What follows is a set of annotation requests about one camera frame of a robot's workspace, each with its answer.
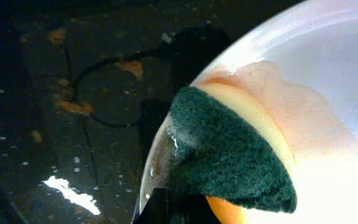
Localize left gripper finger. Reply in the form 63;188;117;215
132;188;221;224

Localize green yellow sponge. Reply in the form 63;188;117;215
169;83;298;214

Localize white plate bottom front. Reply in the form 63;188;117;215
138;1;358;224

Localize round black serving tray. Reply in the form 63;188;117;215
0;0;293;223

